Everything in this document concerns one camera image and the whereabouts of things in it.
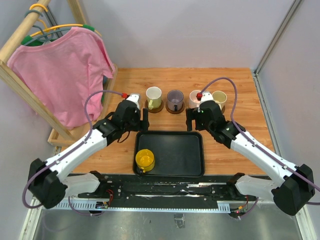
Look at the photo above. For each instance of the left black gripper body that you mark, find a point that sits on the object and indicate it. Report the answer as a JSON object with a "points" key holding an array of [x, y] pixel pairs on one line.
{"points": [[135, 124]]}

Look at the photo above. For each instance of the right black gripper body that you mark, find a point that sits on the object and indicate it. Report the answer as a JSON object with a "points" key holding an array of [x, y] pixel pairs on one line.
{"points": [[200, 124]]}

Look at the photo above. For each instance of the pink mug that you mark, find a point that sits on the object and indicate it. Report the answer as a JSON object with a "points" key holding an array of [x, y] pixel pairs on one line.
{"points": [[193, 102]]}

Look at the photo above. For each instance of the cream mug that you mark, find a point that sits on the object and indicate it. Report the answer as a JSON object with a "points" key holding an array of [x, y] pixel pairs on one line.
{"points": [[220, 98]]}

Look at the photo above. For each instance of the purple mug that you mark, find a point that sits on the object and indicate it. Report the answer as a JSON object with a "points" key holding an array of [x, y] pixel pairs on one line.
{"points": [[175, 100]]}

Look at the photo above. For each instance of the white mug green handle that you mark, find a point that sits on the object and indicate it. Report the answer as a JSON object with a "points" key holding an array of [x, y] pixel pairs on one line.
{"points": [[154, 97]]}

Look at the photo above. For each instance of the yellow mug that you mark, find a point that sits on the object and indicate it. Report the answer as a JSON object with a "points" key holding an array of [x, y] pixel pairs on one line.
{"points": [[145, 160]]}

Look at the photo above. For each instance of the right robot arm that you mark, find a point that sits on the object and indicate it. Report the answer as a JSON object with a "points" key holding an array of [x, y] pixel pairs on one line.
{"points": [[289, 186]]}

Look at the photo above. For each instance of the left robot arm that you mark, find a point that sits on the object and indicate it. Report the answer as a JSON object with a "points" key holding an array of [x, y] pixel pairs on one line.
{"points": [[49, 181]]}

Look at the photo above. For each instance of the black plastic tray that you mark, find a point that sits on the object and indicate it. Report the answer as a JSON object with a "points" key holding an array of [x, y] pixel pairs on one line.
{"points": [[177, 153]]}

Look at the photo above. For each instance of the wooden clothes rack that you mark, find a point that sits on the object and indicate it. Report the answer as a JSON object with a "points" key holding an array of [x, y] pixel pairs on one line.
{"points": [[59, 136]]}

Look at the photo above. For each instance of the pink t-shirt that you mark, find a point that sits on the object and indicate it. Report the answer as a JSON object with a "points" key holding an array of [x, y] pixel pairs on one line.
{"points": [[66, 75]]}

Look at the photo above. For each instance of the grey clothes hanger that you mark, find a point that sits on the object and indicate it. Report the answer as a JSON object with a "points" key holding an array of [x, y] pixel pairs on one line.
{"points": [[44, 37]]}

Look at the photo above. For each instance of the yellow green clothes hanger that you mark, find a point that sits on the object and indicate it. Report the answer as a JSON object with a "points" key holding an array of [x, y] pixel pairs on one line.
{"points": [[78, 15]]}

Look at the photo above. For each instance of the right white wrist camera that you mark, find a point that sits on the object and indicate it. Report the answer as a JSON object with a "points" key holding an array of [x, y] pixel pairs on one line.
{"points": [[205, 96]]}

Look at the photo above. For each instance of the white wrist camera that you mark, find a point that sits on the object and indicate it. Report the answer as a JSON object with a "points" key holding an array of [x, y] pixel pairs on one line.
{"points": [[205, 96], [135, 98]]}

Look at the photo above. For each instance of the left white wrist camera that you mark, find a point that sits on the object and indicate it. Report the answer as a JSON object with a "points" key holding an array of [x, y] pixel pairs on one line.
{"points": [[135, 98]]}

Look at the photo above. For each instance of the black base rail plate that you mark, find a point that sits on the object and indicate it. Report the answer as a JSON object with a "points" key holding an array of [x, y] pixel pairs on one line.
{"points": [[166, 193]]}

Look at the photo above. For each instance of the aluminium frame post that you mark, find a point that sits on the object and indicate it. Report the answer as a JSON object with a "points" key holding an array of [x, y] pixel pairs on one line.
{"points": [[296, 4]]}

